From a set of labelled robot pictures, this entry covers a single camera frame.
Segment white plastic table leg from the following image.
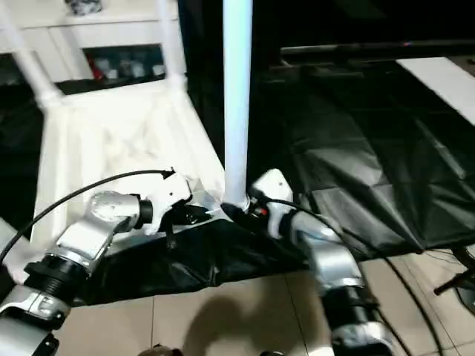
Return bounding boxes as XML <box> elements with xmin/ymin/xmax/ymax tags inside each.
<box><xmin>0</xmin><ymin>218</ymin><xmax>31</xmax><ymax>283</ymax></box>
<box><xmin>220</xmin><ymin>0</ymin><xmax>256</xmax><ymax>209</ymax></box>
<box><xmin>155</xmin><ymin>0</ymin><xmax>187</xmax><ymax>89</ymax></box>
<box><xmin>0</xmin><ymin>7</ymin><xmax>65</xmax><ymax>108</ymax></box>

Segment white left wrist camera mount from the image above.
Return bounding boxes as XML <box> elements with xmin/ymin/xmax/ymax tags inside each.
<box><xmin>142</xmin><ymin>170</ymin><xmax>194</xmax><ymax>235</ymax></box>

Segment white cabinet with glass doors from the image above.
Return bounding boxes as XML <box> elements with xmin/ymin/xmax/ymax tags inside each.
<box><xmin>0</xmin><ymin>0</ymin><xmax>180</xmax><ymax>83</ymax></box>

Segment thin black floor cable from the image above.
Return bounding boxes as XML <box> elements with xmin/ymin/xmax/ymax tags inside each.
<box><xmin>422</xmin><ymin>247</ymin><xmax>465</xmax><ymax>263</ymax></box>

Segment grey speckled ornament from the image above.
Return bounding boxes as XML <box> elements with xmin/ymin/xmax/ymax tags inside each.
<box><xmin>65</xmin><ymin>0</ymin><xmax>104</xmax><ymax>16</ymax></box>

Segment white plastic table top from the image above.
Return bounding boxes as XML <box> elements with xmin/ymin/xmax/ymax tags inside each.
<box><xmin>7</xmin><ymin>76</ymin><xmax>254</xmax><ymax>283</ymax></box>

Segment black mat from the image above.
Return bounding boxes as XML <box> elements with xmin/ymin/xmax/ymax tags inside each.
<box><xmin>0</xmin><ymin>53</ymin><xmax>475</xmax><ymax>308</ymax></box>

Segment long black bar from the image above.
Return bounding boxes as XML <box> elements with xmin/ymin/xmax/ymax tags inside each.
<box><xmin>281</xmin><ymin>42</ymin><xmax>475</xmax><ymax>56</ymax></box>

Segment black tripod stand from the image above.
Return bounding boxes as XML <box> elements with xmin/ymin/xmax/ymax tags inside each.
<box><xmin>433</xmin><ymin>244</ymin><xmax>475</xmax><ymax>309</ymax></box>

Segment white flat board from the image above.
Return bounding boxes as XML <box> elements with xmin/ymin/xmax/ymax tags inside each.
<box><xmin>395</xmin><ymin>57</ymin><xmax>475</xmax><ymax>128</ymax></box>

